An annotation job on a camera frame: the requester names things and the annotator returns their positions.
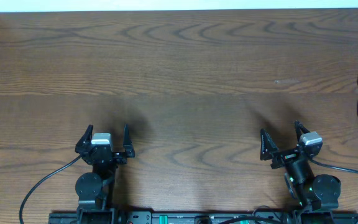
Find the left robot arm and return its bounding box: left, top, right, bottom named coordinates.
left=74, top=125, right=135, bottom=224

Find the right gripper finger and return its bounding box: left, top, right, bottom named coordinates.
left=294, top=120, right=310, bottom=141
left=260, top=129, right=278, bottom=161

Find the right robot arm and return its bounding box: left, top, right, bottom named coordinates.
left=260, top=121, right=341, bottom=223

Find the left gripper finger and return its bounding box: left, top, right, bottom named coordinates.
left=75, top=124, right=93, bottom=154
left=123, top=124, right=135, bottom=157

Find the left camera black cable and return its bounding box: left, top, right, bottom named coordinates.
left=19, top=155, right=83, bottom=224

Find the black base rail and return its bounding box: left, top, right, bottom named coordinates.
left=48, top=210, right=358, bottom=224

